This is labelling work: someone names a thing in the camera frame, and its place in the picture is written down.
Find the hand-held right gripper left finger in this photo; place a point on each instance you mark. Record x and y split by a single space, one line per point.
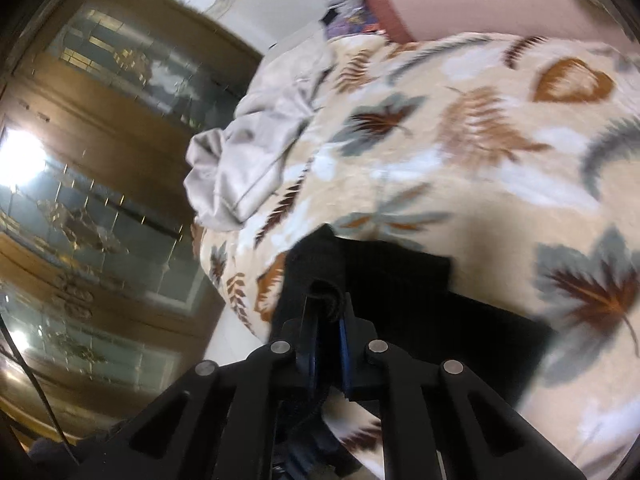
312 355

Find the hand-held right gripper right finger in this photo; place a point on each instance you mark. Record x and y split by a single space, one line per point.
346 355

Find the black pants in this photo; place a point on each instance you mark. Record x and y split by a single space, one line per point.
415 300

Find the beige cloth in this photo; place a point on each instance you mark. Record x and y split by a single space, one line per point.
250 160

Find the leaf print fleece blanket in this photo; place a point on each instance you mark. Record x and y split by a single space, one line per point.
475 185

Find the wooden cabinet with glass doors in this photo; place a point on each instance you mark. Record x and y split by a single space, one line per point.
100 125

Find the purple patterned cloth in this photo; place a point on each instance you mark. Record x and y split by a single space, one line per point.
350 22

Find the pink mat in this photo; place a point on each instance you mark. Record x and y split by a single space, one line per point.
475 5

